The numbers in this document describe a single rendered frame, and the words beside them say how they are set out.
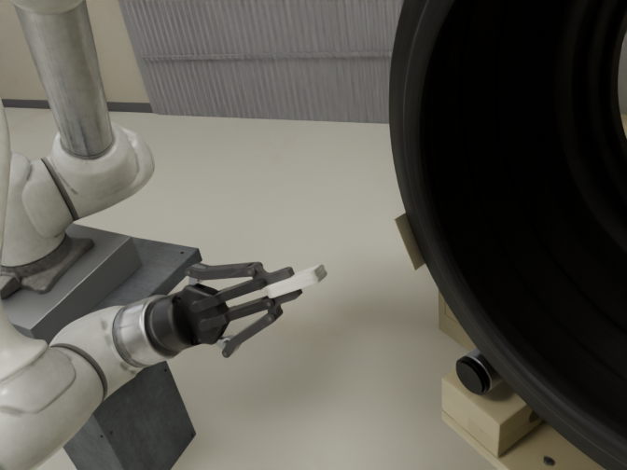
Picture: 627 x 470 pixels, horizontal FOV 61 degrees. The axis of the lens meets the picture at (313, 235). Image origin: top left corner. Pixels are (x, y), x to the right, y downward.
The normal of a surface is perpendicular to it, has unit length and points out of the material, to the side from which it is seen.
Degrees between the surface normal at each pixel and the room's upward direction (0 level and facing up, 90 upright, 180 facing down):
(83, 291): 90
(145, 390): 90
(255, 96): 90
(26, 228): 95
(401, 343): 0
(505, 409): 0
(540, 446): 0
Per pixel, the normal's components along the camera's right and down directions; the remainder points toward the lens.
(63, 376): 0.83, -0.45
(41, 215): 0.64, 0.42
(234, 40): -0.43, 0.54
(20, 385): 0.59, -0.32
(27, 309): -0.13, -0.78
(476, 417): -0.83, 0.40
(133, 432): 0.89, 0.13
